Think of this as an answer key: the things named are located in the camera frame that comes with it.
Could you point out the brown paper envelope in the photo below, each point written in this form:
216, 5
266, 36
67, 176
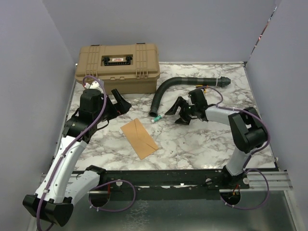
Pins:
140, 140

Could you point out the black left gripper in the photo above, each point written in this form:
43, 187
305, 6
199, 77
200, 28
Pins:
121, 108

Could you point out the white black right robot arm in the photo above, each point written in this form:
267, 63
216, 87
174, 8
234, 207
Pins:
249, 133

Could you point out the tan plastic tool case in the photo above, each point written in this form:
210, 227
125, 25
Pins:
131, 69

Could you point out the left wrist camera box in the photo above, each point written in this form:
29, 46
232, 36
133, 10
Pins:
93, 85

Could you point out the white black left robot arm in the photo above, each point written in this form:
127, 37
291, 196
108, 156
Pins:
55, 199

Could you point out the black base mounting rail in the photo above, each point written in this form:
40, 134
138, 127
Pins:
125, 185

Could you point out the green white glue stick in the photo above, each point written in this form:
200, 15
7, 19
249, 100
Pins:
157, 118

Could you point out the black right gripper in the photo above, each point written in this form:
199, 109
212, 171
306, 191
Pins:
180, 102

